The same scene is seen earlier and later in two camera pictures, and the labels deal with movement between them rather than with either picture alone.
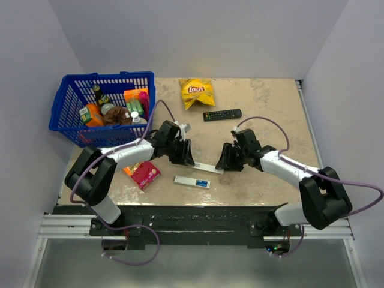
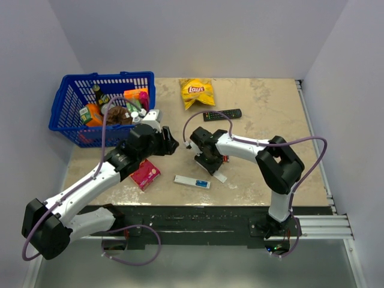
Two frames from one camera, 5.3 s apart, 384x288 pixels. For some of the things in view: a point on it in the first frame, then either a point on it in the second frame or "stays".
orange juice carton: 90,116 stays
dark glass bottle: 101,99 stays
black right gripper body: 242,153 -> 211,163
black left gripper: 185,157 -> 168,144
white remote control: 192,182 stays
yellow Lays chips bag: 199,89 stays
